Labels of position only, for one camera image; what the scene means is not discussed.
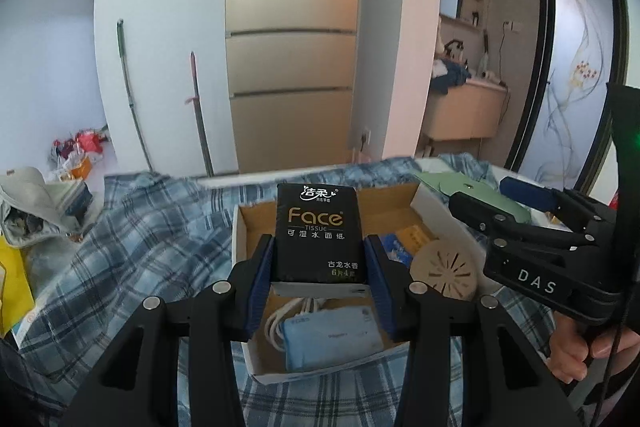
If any grey mop handle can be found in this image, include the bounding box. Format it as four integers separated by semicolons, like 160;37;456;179
116;19;153;172

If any person's right hand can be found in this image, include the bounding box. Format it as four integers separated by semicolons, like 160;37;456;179
547;312;640;384

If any cardboard box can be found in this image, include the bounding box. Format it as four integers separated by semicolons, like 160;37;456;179
232;182;503;385

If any white cable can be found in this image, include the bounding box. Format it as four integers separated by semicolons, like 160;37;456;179
263;297;326;350

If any light blue tissue pack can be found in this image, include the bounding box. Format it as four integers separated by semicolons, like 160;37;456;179
282;304;383;372

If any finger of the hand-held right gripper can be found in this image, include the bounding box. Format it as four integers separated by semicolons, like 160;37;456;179
448;189;596;254
499;177;617;235

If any blue plaid blanket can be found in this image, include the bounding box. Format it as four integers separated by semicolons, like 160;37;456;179
10;154;566;427

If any gold refrigerator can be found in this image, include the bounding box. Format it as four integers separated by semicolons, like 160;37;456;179
224;0;361;172

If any dark broom stick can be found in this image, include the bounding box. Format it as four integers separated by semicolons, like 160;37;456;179
187;52;213;178

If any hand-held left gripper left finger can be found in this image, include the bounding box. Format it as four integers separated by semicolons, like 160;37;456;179
62;234;276;427

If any wooden vanity cabinet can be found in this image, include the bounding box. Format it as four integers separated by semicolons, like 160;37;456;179
422;77;508;142

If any yellow and blue packet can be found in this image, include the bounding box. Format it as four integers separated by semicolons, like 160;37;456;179
380;224;441;268

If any blue cloth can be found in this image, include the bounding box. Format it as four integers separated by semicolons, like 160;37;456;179
431;59;473;95

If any patterned glass door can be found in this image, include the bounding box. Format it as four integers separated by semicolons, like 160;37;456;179
505;0;628;208

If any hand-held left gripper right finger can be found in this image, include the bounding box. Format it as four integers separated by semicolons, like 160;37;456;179
363;234;583;427

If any black tissue pack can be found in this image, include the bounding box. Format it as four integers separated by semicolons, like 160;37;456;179
270;183;372;299

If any pile of colourful bags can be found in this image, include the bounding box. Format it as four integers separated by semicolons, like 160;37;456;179
50;127;108;180

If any beige round slotted disc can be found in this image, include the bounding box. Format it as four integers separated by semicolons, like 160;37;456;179
411;241;480;302

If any green envelope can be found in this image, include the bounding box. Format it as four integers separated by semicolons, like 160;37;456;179
415;171;531;224

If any yellow bag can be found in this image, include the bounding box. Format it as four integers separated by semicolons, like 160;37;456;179
0;234;36;338

